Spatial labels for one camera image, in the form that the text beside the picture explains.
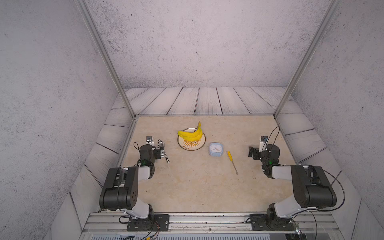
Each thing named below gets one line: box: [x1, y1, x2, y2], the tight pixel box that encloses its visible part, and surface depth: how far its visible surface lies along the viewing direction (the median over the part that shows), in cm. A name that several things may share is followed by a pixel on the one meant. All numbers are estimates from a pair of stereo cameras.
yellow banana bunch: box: [177, 121, 203, 142], surface depth 106 cm
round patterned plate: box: [177, 127, 207, 152], surface depth 106 cm
